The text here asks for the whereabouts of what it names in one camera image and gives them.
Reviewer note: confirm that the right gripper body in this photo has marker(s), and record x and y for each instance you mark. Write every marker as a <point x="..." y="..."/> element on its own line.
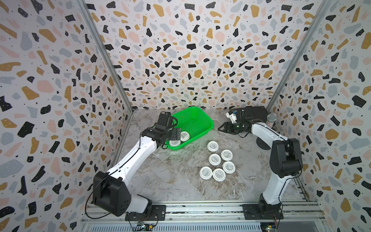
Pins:
<point x="237" y="128"/>

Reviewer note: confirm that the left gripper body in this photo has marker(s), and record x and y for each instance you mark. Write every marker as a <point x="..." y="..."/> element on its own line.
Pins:
<point x="173" y="134"/>

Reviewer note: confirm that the yogurt cup white lid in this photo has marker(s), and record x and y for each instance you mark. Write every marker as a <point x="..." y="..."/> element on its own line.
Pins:
<point x="213" y="146"/>
<point x="206" y="173"/>
<point x="219" y="175"/>
<point x="214" y="160"/>
<point x="185" y="136"/>
<point x="226" y="155"/>
<point x="229" y="167"/>
<point x="174" y="143"/>

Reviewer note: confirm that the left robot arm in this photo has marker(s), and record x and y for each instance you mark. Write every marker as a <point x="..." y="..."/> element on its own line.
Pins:
<point x="110" y="189"/>

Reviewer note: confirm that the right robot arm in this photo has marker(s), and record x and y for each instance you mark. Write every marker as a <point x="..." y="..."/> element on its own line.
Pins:
<point x="285" y="160"/>

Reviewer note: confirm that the green plastic basket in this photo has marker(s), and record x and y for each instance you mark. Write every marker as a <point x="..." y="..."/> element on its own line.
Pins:
<point x="195" y="122"/>

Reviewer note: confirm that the black hard case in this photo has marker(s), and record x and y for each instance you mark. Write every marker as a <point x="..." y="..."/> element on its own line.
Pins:
<point x="253" y="113"/>

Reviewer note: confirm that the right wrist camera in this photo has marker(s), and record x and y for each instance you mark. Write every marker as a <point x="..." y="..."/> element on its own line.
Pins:
<point x="232" y="117"/>

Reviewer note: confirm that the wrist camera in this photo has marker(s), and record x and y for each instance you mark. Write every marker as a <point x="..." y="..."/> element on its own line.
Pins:
<point x="165" y="119"/>
<point x="232" y="117"/>

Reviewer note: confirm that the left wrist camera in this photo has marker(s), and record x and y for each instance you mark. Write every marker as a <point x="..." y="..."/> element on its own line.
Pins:
<point x="165" y="119"/>

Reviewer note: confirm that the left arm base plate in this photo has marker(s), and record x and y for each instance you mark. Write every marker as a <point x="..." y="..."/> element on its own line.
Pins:
<point x="152" y="213"/>

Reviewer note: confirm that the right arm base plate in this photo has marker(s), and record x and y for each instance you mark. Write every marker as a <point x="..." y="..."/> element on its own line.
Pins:
<point x="262" y="211"/>

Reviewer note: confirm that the aluminium rail frame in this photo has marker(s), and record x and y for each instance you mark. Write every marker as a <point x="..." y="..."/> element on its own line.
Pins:
<point x="211" y="216"/>

